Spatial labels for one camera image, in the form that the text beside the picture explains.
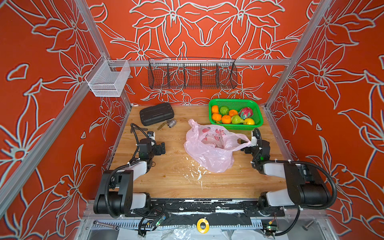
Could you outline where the yellow apple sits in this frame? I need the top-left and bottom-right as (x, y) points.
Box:
(244, 118), (256, 125)

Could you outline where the pink plastic bag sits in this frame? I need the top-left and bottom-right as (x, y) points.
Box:
(184, 119), (252, 173)

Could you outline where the small orange fruit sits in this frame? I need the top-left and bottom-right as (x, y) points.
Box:
(229, 110), (238, 117)

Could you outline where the green round bumpy fruit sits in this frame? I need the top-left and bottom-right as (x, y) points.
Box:
(219, 106), (230, 116)

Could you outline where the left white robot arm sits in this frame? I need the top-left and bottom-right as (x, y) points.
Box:
(93, 124), (166, 219)

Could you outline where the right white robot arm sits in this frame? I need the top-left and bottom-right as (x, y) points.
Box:
(242, 128), (337, 216)

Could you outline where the black hex key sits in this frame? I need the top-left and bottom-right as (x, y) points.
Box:
(130, 125), (148, 133)

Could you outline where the metal drill chuck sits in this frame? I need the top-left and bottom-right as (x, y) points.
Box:
(157, 119), (177, 130)

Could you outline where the black tool case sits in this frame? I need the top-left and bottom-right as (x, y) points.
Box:
(140, 103), (175, 126)

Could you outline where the green plastic basket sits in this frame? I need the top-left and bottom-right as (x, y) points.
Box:
(209, 99), (264, 131)

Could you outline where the clear plastic bin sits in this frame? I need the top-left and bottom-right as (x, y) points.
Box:
(85, 55), (131, 97)

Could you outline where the metal wrench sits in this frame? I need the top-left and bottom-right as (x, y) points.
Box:
(93, 220), (120, 231)

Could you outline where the yellow tape roll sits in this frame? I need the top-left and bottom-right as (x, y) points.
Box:
(197, 218), (210, 234)

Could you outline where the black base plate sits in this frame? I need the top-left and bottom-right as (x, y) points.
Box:
(125, 197), (286, 218)

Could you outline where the black wire basket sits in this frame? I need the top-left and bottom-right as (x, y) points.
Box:
(148, 57), (238, 90)

